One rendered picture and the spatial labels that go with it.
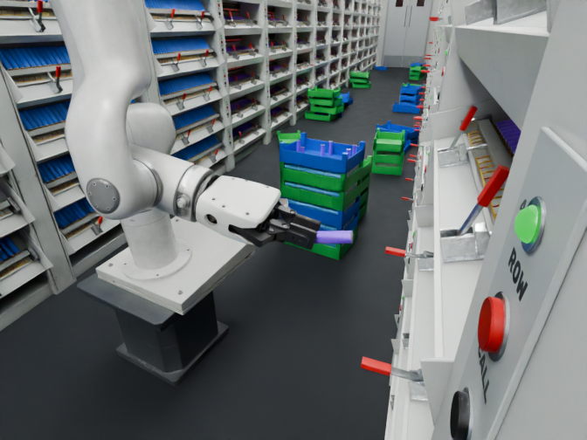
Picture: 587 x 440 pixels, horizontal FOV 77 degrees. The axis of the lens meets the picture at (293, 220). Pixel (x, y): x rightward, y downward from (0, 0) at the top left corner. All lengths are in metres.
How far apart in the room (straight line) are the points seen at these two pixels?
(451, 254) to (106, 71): 0.47
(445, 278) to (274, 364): 0.90
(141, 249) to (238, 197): 0.54
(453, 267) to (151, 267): 0.84
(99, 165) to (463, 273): 0.42
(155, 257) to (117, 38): 0.60
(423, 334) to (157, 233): 0.69
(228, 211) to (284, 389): 0.73
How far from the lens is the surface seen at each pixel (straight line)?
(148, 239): 1.00
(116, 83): 0.54
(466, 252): 0.37
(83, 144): 0.52
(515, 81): 0.21
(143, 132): 0.90
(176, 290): 0.98
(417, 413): 0.49
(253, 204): 0.52
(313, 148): 1.70
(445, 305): 0.32
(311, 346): 1.24
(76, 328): 1.49
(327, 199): 1.51
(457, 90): 0.76
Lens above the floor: 0.91
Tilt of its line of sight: 28 degrees down
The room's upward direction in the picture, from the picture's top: straight up
